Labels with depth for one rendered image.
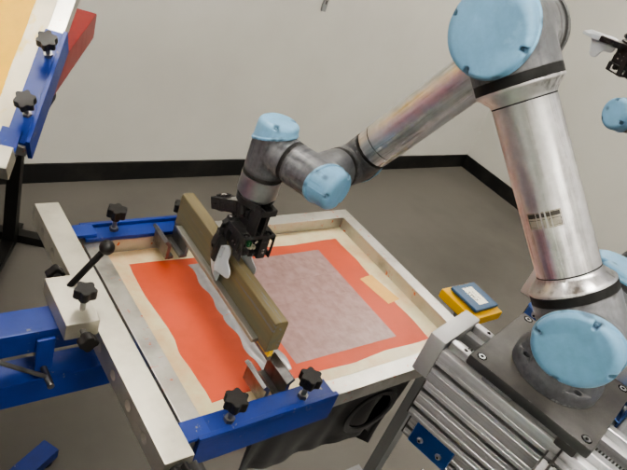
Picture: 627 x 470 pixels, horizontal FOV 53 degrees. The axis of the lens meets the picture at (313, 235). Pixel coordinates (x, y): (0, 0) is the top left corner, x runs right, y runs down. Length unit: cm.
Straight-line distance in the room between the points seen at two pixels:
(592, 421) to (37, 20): 142
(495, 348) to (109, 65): 256
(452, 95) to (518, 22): 24
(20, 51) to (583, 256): 126
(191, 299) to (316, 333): 29
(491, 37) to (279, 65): 295
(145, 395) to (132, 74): 243
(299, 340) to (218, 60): 233
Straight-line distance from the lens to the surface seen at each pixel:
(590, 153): 487
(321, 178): 103
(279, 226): 169
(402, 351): 150
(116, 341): 116
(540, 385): 108
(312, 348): 139
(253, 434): 117
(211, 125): 368
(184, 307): 138
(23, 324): 117
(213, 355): 130
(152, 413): 106
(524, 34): 82
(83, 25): 232
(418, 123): 106
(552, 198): 86
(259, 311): 117
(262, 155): 109
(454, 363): 114
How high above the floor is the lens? 186
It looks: 31 degrees down
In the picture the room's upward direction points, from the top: 21 degrees clockwise
